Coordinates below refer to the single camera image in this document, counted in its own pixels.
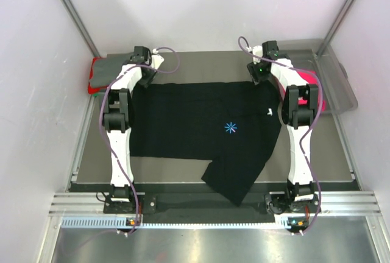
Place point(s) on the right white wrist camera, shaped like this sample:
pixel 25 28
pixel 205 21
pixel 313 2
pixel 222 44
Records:
pixel 256 50

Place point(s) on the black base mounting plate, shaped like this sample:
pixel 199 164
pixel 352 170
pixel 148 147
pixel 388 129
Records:
pixel 197 203

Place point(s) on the slotted cable duct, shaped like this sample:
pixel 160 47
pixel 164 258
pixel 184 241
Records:
pixel 126 223

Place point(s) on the pink t shirt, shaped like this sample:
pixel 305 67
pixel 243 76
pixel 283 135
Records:
pixel 308 76

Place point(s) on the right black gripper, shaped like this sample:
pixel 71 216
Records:
pixel 252 68

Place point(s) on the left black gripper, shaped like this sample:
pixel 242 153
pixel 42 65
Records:
pixel 145 82

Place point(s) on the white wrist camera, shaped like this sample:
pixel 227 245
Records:
pixel 256 50
pixel 157 59

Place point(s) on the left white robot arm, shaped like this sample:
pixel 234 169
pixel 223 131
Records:
pixel 116 120

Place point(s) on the folded red t shirt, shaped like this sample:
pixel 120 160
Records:
pixel 90 89

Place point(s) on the black t shirt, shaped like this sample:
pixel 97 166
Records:
pixel 234 126

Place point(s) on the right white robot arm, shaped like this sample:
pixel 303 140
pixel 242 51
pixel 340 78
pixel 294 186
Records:
pixel 303 100

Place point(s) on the folded grey t shirt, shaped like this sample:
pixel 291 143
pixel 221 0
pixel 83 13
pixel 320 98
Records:
pixel 105 70

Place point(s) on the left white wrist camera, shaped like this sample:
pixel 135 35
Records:
pixel 157 59

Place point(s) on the right aluminium frame post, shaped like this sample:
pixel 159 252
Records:
pixel 336 24

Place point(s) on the aluminium rail frame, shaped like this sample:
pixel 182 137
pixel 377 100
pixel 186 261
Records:
pixel 334 204

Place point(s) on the clear plastic bin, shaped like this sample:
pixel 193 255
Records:
pixel 338 94

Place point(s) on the left aluminium frame post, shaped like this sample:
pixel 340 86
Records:
pixel 81 28

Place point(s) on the aluminium frame post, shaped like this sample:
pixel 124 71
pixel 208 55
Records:
pixel 81 28
pixel 336 24

